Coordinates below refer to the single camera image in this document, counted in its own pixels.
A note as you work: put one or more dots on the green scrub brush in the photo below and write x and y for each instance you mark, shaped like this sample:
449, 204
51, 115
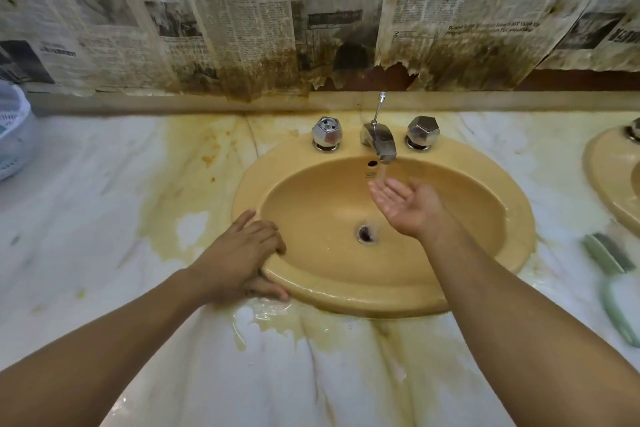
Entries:
610, 256

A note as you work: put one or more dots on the person's left little finger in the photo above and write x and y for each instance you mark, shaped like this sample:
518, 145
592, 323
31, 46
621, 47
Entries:
242, 222

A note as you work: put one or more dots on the white mesh plastic basket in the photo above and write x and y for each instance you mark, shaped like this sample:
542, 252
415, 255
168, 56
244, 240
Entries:
15, 136

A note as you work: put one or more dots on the yellow oval sink basin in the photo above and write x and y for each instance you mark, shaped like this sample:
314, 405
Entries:
612, 181
325, 221

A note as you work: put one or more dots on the chrome faucet knob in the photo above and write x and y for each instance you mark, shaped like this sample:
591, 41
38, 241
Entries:
421, 131
326, 131
635, 130

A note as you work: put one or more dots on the person's right forearm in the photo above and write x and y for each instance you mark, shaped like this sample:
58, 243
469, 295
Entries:
525, 331

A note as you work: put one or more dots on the person's left thumb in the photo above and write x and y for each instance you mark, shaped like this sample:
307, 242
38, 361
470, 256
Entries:
272, 291

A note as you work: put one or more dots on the chrome faucet spout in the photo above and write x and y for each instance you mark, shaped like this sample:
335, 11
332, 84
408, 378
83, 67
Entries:
379, 139

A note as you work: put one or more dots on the chrome sink drain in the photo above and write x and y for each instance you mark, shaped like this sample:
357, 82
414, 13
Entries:
368, 234

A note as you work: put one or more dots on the stained newspaper sheet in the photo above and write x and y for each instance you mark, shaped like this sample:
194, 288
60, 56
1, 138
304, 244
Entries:
165, 16
595, 26
55, 16
310, 26
460, 16

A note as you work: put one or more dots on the person's left forearm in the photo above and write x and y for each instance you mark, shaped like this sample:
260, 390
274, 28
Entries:
100, 361

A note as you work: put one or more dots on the person's right thumb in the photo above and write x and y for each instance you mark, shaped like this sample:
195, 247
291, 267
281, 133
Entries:
401, 185

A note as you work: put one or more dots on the person's left hand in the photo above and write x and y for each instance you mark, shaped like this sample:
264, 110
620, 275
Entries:
230, 264

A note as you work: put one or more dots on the chrome drain lift rod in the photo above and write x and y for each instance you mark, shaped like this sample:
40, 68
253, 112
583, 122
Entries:
378, 109

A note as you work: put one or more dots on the person's right hand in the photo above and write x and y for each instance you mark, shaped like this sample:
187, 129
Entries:
407, 211

